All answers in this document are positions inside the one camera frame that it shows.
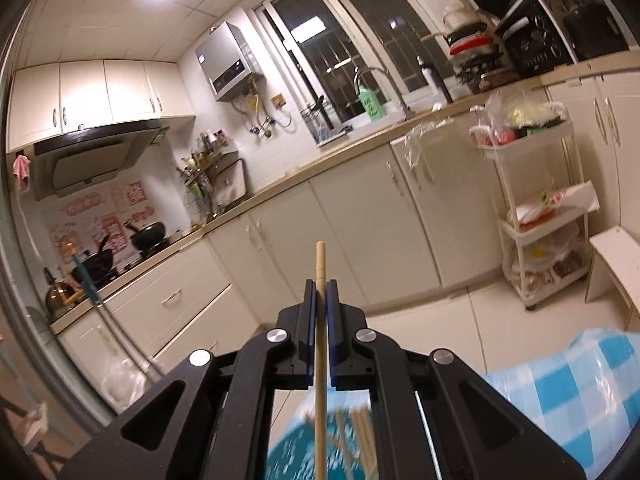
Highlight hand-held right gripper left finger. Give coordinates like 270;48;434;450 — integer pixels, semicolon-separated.
62;280;320;480

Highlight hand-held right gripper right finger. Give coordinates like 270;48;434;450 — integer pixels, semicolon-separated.
326;280;587;480

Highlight wooden chopstick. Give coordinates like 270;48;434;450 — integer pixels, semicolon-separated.
314;241;330;480

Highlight teal round container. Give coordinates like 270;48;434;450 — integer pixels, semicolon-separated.
266;407;373;480

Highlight cream base cabinets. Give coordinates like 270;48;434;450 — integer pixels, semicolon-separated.
49;67;640;361

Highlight bundle of chopsticks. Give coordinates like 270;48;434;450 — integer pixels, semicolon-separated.
331;406;377;480

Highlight black wok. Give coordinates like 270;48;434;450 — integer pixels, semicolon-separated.
124;220;169;255
69;234;120;283

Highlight hanging plastic bag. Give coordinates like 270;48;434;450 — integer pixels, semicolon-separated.
403;121;453;183

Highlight clear plastic bag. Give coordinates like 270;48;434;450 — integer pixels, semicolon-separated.
99;354;152;413

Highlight dish drying rack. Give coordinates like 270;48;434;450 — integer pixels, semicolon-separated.
299;94;353;147

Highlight green bottle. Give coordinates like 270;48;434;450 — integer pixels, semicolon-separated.
357;82;385;123

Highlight white rolling cart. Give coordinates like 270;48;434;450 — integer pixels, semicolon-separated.
468;89;602;311

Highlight metal sink faucet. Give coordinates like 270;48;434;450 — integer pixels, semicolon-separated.
353;66;415;122

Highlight metal kettle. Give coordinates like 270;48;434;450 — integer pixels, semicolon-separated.
44;279;85;320

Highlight blue checkered tablecloth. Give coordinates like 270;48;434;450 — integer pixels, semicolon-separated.
267;327;640;480

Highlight range hood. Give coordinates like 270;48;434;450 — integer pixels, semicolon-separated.
31;119;173;202

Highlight kitchen window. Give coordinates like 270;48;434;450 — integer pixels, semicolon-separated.
254;0;483;128

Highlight white stool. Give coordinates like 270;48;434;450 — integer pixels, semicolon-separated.
584;226;640;332

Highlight stack of pots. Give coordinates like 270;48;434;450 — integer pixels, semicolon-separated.
441;4;507;88

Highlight pink cloth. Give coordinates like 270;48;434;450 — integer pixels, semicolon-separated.
12;154;34;192

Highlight black countertop oven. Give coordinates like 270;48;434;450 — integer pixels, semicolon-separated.
499;0;577;77

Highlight wire spice rack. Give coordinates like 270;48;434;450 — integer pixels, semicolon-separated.
174;129;247;228

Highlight pink wall poster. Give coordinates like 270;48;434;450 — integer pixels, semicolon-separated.
46;179;157;267

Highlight blue handled mop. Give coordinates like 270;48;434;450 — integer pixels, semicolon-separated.
62;241;167;382

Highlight grey door frame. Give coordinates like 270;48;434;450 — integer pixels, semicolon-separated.
0;0;122;422

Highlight grey wall water heater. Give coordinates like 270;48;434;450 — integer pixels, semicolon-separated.
194;21;267;103

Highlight cream wall cabinets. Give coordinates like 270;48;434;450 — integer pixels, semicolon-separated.
6;59;197;155

